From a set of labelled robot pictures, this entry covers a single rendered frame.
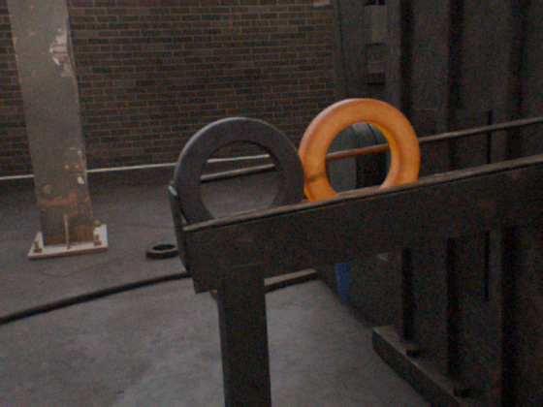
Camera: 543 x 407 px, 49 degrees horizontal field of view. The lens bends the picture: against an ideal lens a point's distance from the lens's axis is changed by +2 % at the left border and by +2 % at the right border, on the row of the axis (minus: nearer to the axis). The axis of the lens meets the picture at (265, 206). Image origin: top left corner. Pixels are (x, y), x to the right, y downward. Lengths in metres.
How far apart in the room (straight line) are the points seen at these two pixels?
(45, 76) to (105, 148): 3.63
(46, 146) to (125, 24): 3.75
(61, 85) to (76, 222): 0.72
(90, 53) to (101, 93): 0.42
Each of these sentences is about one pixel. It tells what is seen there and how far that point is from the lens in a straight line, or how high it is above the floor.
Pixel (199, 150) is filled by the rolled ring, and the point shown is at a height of 0.73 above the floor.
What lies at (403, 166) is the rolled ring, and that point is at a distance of 0.91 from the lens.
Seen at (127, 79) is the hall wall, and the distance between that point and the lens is 6.88.
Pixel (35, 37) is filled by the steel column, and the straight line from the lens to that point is 3.33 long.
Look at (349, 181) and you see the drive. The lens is 2.22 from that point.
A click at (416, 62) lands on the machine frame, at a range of 1.60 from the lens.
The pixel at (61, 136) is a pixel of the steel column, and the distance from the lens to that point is 3.32.
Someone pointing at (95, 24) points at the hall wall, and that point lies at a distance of 6.91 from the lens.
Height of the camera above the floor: 0.80
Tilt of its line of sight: 11 degrees down
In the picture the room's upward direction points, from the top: 3 degrees counter-clockwise
